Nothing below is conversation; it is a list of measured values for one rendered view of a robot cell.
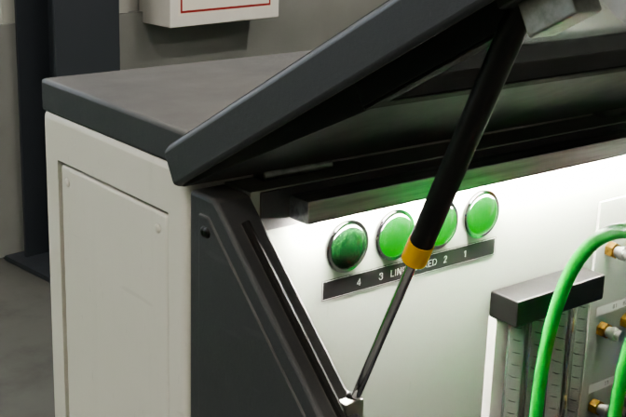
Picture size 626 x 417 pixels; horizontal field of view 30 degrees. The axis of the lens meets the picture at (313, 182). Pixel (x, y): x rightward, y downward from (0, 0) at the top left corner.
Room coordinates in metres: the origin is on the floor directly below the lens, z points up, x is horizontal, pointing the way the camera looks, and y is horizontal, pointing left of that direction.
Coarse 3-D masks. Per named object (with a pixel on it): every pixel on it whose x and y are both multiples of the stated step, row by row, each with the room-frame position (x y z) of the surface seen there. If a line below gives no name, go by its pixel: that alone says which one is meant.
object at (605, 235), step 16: (624, 224) 0.97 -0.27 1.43; (592, 240) 1.01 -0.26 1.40; (608, 240) 0.99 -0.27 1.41; (576, 256) 1.04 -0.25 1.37; (576, 272) 1.05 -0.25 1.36; (560, 288) 1.06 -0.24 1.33; (560, 304) 1.07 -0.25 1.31; (544, 336) 1.08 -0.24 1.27; (544, 352) 1.08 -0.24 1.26; (544, 368) 1.08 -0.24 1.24; (544, 384) 1.09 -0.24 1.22
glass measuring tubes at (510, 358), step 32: (512, 288) 1.17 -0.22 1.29; (544, 288) 1.17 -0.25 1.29; (576, 288) 1.19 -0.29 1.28; (512, 320) 1.14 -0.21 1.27; (544, 320) 1.17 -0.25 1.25; (576, 320) 1.21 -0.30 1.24; (512, 352) 1.15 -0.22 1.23; (576, 352) 1.21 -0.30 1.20; (512, 384) 1.15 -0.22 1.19; (576, 384) 1.21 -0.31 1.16; (512, 416) 1.15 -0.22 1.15; (544, 416) 1.19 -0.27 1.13; (576, 416) 1.22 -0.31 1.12
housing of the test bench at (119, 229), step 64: (192, 64) 1.29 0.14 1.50; (256, 64) 1.30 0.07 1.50; (64, 128) 1.15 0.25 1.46; (128, 128) 1.05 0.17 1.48; (192, 128) 0.98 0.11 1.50; (512, 128) 1.23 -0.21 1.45; (64, 192) 1.15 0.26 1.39; (128, 192) 1.05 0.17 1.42; (64, 256) 1.16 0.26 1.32; (128, 256) 1.05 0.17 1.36; (64, 320) 1.16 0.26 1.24; (128, 320) 1.05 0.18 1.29; (64, 384) 1.16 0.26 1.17; (128, 384) 1.06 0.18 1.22
